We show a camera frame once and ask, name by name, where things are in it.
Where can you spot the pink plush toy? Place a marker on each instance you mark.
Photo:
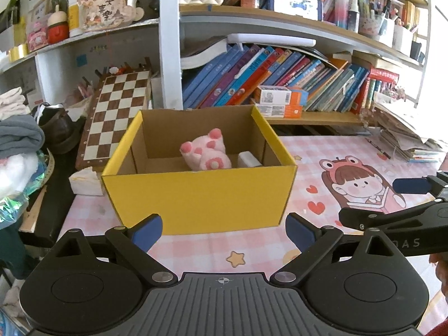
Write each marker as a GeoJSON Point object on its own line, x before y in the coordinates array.
{"type": "Point", "coordinates": [204, 154]}

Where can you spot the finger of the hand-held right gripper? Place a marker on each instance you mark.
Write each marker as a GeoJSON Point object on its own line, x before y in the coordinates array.
{"type": "Point", "coordinates": [411, 185]}
{"type": "Point", "coordinates": [413, 211]}

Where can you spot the white jar yellow label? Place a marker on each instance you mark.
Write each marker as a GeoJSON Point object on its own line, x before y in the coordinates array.
{"type": "Point", "coordinates": [76, 14]}

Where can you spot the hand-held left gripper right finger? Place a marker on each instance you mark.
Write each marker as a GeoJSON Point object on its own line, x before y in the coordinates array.
{"type": "Point", "coordinates": [299, 232]}

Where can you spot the white pen holder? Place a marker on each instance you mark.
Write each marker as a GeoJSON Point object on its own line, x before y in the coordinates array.
{"type": "Point", "coordinates": [402, 40]}

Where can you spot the pink checkered table mat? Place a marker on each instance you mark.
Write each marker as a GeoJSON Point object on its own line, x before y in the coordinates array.
{"type": "Point", "coordinates": [315, 168]}

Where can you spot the stack of papers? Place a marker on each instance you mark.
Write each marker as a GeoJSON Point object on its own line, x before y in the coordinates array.
{"type": "Point", "coordinates": [402, 133]}

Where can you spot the white wooden bookshelf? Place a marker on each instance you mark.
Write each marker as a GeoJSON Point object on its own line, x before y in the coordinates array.
{"type": "Point", "coordinates": [170, 59]}

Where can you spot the row of colourful books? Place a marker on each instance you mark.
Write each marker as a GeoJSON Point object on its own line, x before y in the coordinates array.
{"type": "Point", "coordinates": [280, 73]}

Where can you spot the white tissue pack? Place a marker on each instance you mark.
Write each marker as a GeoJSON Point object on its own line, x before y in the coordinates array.
{"type": "Point", "coordinates": [85, 182]}

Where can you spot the brown white chessboard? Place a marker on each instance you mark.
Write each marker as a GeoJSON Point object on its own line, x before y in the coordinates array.
{"type": "Point", "coordinates": [115, 115]}

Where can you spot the yellow cardboard box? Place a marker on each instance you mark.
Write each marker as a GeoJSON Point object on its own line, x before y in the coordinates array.
{"type": "Point", "coordinates": [199, 199]}

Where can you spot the white blue box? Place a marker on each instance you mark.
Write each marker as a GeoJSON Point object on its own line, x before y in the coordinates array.
{"type": "Point", "coordinates": [297, 5]}

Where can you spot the red doll ornament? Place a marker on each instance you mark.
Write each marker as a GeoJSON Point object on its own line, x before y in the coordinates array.
{"type": "Point", "coordinates": [57, 28]}

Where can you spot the black red pencil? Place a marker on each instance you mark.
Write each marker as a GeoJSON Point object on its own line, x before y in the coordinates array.
{"type": "Point", "coordinates": [378, 147]}

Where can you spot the folded grey cloth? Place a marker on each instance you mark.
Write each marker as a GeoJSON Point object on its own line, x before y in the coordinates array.
{"type": "Point", "coordinates": [19, 136]}

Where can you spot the person's right hand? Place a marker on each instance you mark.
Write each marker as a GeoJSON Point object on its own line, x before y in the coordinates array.
{"type": "Point", "coordinates": [442, 273]}

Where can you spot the dark brown leather bag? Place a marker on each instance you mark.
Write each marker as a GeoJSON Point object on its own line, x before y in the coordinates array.
{"type": "Point", "coordinates": [59, 127]}

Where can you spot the white charger cube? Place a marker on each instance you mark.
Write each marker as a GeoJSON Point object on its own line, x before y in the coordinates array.
{"type": "Point", "coordinates": [248, 160]}

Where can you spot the floral pen holder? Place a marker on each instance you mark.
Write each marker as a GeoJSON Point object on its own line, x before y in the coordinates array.
{"type": "Point", "coordinates": [376, 31]}

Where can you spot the orange white carton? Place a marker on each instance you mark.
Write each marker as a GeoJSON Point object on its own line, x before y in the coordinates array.
{"type": "Point", "coordinates": [276, 110]}
{"type": "Point", "coordinates": [280, 95]}

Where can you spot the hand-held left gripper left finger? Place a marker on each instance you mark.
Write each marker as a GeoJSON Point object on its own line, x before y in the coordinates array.
{"type": "Point", "coordinates": [148, 232]}

